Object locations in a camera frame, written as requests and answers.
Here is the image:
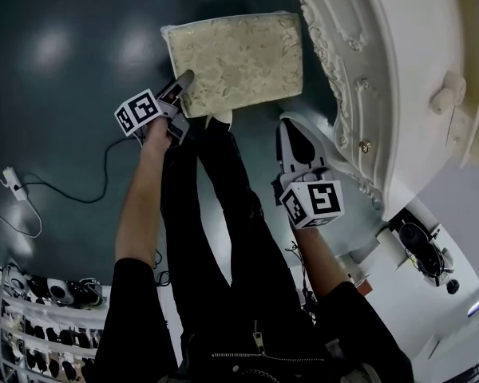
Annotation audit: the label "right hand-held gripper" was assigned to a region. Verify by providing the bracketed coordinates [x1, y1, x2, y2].
[271, 117, 346, 230]

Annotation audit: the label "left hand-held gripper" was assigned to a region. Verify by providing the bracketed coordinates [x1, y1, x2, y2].
[114, 69, 196, 149]

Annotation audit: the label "cream upholstered stool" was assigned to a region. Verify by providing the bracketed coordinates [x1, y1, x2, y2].
[160, 13, 304, 119]

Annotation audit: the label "white ornate dressing table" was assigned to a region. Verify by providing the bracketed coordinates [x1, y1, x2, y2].
[277, 0, 479, 223]

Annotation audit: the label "person's left forearm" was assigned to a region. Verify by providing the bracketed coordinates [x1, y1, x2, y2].
[114, 145, 172, 267]

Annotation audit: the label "person's right forearm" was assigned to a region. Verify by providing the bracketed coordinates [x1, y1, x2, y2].
[293, 225, 350, 299]

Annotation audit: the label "person's left hand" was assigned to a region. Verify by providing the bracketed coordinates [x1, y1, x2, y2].
[141, 116, 173, 155]

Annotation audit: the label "person's right white-toed shoe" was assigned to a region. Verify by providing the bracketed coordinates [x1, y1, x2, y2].
[205, 109, 235, 131]

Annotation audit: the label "person's black trousers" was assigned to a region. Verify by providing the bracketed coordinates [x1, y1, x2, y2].
[161, 128, 304, 334]

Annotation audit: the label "small white cylindrical item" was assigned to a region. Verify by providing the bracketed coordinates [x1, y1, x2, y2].
[430, 71, 467, 115]

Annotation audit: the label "black and white device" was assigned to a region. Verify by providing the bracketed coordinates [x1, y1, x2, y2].
[398, 209, 461, 295]

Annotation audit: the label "white power strip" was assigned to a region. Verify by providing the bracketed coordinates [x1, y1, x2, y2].
[2, 167, 28, 201]

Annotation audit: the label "person's black zip jacket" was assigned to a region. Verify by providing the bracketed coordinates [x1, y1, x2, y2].
[91, 257, 414, 383]

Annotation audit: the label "row of round white-black devices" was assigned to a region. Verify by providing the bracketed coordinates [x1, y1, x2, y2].
[3, 265, 105, 309]

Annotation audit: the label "white display shelf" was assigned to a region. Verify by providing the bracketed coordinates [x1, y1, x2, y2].
[0, 261, 113, 383]

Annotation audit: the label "row of black shelf items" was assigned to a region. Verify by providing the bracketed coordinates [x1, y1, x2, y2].
[23, 321, 97, 379]

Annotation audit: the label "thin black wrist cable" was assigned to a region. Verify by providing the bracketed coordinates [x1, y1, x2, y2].
[153, 249, 171, 289]
[290, 240, 316, 326]

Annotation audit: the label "black floor cable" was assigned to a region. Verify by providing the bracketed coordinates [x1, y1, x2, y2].
[14, 137, 144, 204]

